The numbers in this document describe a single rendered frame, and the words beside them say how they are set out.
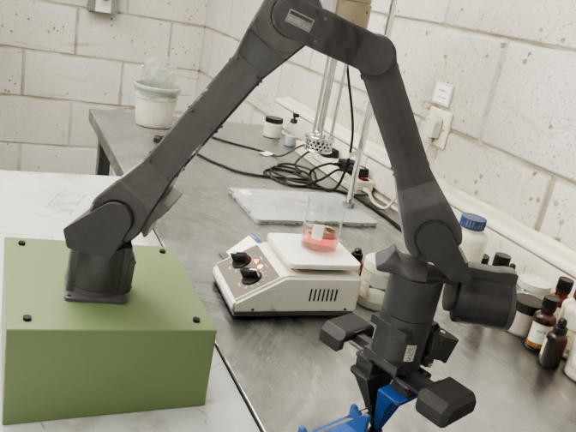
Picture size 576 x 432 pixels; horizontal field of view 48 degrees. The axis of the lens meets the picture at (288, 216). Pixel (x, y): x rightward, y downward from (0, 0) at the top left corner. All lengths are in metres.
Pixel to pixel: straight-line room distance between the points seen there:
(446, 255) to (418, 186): 0.07
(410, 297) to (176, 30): 2.81
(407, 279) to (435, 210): 0.08
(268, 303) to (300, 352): 0.10
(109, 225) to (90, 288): 0.08
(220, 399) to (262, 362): 0.10
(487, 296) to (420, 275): 0.07
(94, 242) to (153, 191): 0.08
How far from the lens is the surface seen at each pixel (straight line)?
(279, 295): 0.94
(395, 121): 0.63
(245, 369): 0.83
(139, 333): 0.69
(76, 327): 0.68
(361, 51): 0.61
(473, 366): 0.99
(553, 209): 1.30
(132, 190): 0.66
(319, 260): 0.96
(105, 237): 0.67
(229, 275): 0.99
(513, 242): 1.31
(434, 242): 0.64
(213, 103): 0.63
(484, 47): 1.49
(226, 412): 0.76
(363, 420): 0.75
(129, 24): 3.32
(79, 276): 0.72
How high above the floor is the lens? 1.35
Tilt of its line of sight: 19 degrees down
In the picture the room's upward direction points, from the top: 11 degrees clockwise
